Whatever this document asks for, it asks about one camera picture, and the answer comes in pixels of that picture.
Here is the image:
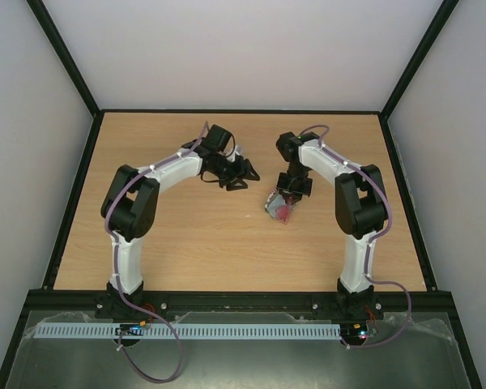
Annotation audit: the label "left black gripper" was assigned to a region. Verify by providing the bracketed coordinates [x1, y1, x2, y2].
[213, 155, 262, 191]

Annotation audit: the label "patterned sunglasses case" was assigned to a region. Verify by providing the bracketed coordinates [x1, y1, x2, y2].
[264, 186, 302, 224]

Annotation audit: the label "red thin frame sunglasses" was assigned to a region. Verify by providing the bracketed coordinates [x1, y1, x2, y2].
[271, 194, 300, 224]

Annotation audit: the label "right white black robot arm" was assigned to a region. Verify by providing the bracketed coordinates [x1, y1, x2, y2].
[265, 129, 392, 318]

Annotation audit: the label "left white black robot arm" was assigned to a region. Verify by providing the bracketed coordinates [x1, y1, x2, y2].
[96, 124, 260, 319]

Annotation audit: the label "right circuit board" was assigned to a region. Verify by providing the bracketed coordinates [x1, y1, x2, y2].
[340, 319, 379, 340]

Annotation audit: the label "circuit board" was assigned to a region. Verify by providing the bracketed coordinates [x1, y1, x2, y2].
[340, 319, 379, 340]
[113, 321, 151, 336]

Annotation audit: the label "left circuit board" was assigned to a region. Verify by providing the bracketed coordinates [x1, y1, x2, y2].
[113, 321, 151, 336]

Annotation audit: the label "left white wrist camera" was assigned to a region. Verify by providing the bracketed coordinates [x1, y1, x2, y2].
[228, 144, 242, 161]

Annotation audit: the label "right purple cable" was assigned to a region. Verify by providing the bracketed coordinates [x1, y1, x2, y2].
[297, 124, 414, 349]

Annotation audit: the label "purple cable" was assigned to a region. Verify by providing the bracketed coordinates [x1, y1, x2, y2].
[104, 120, 211, 384]
[297, 124, 414, 349]

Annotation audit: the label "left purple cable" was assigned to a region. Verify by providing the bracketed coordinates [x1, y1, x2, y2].
[104, 120, 211, 384]

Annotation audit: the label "light blue slotted cable duct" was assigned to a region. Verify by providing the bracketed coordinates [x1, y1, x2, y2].
[33, 323, 341, 340]

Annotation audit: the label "black aluminium frame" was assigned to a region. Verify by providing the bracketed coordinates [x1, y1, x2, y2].
[0, 0, 484, 389]

